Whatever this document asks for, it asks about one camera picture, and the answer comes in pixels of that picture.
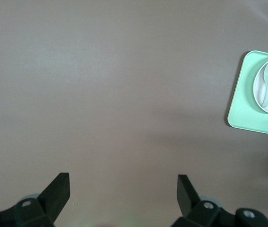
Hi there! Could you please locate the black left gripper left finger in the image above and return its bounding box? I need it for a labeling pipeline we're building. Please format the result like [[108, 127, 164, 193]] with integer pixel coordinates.
[[0, 172, 71, 227]]

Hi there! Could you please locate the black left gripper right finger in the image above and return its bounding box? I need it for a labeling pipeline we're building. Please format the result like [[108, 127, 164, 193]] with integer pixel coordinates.
[[171, 174, 268, 227]]

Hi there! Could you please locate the light green rectangular tray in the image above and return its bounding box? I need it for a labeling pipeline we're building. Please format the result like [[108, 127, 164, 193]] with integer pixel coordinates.
[[225, 50, 268, 138]]

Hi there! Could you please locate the brown table mat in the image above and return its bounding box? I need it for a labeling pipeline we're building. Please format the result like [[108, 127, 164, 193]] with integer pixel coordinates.
[[0, 0, 268, 227]]

